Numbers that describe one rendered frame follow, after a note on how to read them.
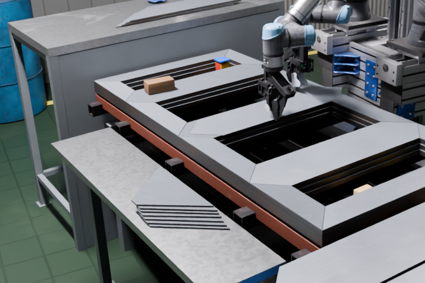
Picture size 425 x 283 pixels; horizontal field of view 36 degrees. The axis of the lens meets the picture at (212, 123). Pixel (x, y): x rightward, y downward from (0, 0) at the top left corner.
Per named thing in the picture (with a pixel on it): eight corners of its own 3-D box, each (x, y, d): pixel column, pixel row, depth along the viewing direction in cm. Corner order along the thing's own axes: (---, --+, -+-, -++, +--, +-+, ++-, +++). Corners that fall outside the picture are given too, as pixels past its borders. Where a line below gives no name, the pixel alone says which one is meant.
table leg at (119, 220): (124, 251, 325) (109, 126, 299) (119, 246, 330) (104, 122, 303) (135, 247, 328) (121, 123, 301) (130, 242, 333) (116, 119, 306)
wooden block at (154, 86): (148, 95, 278) (148, 84, 276) (144, 91, 283) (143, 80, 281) (175, 90, 282) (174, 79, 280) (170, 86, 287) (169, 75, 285)
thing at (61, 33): (49, 57, 287) (47, 48, 286) (8, 30, 334) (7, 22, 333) (284, 7, 349) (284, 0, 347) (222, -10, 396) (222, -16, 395)
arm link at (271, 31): (289, 26, 232) (266, 28, 230) (289, 55, 237) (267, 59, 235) (281, 21, 239) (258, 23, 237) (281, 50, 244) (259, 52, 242)
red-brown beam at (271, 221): (321, 265, 181) (322, 247, 178) (96, 103, 304) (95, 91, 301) (346, 254, 185) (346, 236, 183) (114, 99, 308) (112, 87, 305)
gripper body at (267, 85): (274, 90, 251) (273, 60, 247) (288, 96, 245) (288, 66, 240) (257, 95, 248) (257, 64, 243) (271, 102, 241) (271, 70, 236)
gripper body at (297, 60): (299, 76, 264) (299, 48, 259) (286, 71, 271) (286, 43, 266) (314, 72, 268) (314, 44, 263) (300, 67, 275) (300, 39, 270)
